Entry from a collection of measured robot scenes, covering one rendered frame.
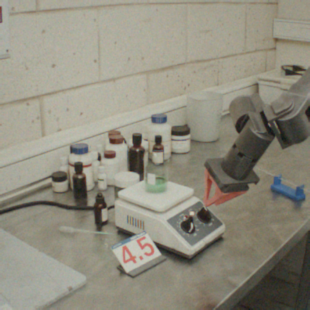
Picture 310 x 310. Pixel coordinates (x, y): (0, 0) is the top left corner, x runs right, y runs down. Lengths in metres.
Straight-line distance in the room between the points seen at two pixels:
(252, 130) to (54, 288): 0.44
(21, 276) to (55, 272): 0.06
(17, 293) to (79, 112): 0.69
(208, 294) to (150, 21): 0.99
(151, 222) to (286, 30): 1.58
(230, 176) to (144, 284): 0.25
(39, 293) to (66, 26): 0.75
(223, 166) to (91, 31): 0.66
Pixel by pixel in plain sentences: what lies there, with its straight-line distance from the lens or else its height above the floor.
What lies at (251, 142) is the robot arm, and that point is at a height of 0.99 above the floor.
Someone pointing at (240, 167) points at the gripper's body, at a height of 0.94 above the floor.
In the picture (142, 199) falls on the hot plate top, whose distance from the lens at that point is 0.97.
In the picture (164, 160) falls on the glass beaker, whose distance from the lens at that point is 1.00.
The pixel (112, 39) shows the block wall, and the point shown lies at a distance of 1.45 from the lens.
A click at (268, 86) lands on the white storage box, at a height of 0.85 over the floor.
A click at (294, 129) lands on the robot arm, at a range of 0.84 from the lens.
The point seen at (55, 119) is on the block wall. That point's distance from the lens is 1.33.
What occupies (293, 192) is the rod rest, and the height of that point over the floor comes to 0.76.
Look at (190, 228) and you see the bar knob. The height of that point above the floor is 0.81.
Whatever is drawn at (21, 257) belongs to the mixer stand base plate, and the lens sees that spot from 0.95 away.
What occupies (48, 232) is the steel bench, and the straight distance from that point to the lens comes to 1.05.
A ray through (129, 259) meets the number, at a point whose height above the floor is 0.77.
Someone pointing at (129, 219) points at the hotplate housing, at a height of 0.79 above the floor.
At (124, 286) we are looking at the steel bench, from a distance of 0.86.
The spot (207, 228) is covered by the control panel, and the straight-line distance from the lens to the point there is 0.97.
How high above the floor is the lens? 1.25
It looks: 20 degrees down
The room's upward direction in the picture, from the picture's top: straight up
